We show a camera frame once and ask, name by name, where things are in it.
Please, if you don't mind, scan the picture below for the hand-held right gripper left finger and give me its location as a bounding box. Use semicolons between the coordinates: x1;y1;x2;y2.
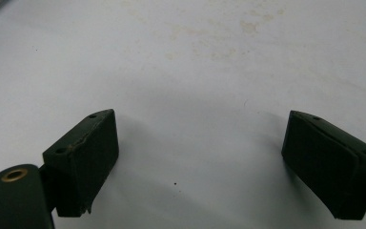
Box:
38;108;120;219

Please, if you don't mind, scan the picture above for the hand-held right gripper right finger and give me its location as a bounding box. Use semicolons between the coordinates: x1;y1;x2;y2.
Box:
281;110;366;221

